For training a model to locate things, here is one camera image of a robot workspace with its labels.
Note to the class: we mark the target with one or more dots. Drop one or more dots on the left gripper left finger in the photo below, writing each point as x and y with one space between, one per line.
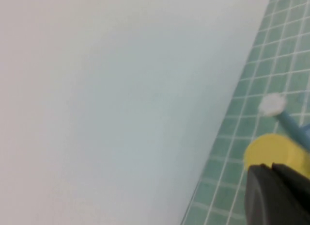
261 198

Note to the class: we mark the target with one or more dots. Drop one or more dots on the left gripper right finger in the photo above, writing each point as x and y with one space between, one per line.
298 200

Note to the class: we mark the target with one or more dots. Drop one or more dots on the yellow plastic cup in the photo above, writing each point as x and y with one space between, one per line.
271 149

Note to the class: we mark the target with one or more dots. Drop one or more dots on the blue cup stand flower pegs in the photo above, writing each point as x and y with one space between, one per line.
272 105

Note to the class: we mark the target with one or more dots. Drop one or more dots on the green checked tablecloth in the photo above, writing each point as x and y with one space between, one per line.
266 53

